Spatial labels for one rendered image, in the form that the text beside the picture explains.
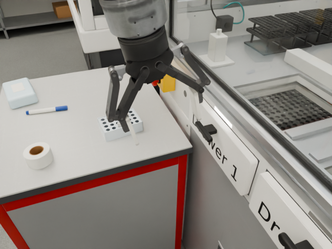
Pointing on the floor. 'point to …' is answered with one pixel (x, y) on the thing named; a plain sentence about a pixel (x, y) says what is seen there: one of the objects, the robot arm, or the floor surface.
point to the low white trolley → (91, 170)
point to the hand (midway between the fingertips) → (166, 124)
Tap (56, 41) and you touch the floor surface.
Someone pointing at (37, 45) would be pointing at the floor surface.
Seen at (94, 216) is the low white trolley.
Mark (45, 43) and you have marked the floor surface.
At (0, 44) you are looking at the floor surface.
